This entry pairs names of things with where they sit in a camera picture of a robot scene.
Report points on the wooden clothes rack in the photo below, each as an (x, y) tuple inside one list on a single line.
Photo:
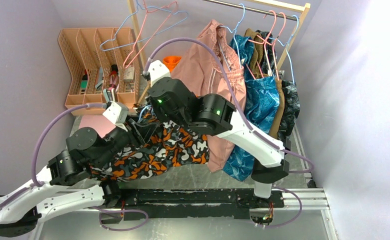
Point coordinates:
[(176, 26)]

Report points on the orange camouflage shorts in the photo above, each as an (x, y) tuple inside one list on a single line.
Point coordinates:
[(170, 146)]

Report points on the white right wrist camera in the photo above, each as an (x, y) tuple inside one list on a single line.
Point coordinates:
[(156, 71)]

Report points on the pink hanging shorts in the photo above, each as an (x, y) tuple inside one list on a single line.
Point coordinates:
[(202, 75)]

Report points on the light blue wire hanger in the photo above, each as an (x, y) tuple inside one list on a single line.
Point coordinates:
[(147, 115)]

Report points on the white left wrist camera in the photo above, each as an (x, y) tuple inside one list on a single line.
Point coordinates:
[(116, 112)]

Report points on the blue leaf print shorts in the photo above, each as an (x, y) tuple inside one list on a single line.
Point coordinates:
[(240, 163)]

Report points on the orange knitted object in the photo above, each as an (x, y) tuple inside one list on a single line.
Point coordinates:
[(171, 61)]

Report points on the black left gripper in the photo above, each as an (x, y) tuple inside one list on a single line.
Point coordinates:
[(144, 131)]

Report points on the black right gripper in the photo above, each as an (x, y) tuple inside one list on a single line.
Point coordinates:
[(161, 118)]

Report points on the peach desk organizer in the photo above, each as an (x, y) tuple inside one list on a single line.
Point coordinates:
[(100, 59)]

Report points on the dark leaf print shorts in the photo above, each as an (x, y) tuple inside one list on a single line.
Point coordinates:
[(291, 109)]

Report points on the pink mat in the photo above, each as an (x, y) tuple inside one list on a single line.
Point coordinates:
[(98, 122)]

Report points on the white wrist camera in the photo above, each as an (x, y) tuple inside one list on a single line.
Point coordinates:
[(116, 112), (156, 71)]

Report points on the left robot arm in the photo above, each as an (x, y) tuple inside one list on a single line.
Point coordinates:
[(22, 210)]

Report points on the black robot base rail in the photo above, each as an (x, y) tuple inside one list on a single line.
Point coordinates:
[(196, 203)]

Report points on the brown hanging shorts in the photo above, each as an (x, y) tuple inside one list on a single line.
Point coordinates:
[(263, 53)]

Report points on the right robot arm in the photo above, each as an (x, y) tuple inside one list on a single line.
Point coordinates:
[(214, 115)]

